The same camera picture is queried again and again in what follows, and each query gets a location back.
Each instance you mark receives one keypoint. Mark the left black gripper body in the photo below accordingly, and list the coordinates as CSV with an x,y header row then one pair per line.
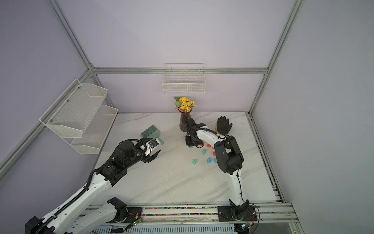
x,y
143,157

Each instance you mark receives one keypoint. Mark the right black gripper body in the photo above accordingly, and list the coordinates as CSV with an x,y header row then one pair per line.
x,y
191,142

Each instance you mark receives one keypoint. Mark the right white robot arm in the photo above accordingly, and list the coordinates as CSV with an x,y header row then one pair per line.
x,y
228,156

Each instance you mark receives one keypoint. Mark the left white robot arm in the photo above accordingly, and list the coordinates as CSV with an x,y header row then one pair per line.
x,y
67,218

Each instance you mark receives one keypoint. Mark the green dustpan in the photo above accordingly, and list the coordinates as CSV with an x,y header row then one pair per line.
x,y
152,132

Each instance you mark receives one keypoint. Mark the dark glass vase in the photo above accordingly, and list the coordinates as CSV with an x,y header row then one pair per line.
x,y
184,117

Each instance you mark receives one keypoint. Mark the black yellow work glove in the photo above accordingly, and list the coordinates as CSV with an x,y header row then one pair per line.
x,y
223,126

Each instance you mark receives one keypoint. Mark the yellow flower bouquet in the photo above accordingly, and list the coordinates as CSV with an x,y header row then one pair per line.
x,y
184,104

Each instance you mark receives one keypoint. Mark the lower white mesh shelf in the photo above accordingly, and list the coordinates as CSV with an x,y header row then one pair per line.
x,y
97,131

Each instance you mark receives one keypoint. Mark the white mesh shelf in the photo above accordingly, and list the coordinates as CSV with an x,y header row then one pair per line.
x,y
97,131
70,115

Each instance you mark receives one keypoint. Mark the upper white mesh shelf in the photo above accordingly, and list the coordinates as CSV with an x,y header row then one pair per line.
x,y
70,115

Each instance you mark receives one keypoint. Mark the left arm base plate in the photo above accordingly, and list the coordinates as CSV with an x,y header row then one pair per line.
x,y
127,215

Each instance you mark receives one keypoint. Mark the white wire wall basket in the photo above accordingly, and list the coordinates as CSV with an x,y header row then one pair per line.
x,y
184,78

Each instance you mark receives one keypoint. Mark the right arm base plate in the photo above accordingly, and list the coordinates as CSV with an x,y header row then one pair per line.
x,y
237,213

